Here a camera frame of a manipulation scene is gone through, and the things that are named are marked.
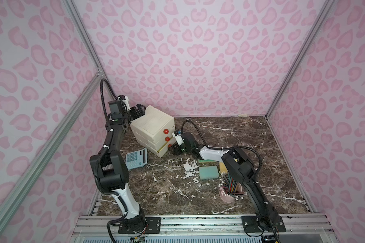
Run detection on cream plastic drawer cabinet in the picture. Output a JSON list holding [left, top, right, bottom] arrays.
[[130, 106, 175, 156]]

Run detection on light mint sponge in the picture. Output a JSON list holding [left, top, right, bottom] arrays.
[[199, 166, 219, 180]]

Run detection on beige tan sponge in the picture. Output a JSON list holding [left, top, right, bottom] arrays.
[[219, 162, 228, 175]]

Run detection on green sponge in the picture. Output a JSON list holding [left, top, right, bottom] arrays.
[[198, 160, 217, 163]]

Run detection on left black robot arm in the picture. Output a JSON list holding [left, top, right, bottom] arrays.
[[90, 79, 147, 241]]

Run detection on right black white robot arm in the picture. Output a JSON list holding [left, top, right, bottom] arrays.
[[168, 120, 286, 242]]

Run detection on light blue calculator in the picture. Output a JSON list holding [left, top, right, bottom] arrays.
[[125, 148, 148, 170]]

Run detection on bundle of coloured pencils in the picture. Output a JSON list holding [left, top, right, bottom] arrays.
[[219, 174, 243, 194]]

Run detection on pink pencil cup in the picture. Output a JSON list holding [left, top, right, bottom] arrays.
[[219, 186, 244, 204]]

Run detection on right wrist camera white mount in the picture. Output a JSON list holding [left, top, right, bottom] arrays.
[[172, 131, 184, 146]]

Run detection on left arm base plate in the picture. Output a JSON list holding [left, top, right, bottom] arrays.
[[118, 216, 161, 234]]

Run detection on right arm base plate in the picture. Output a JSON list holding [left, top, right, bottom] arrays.
[[241, 215, 286, 234]]

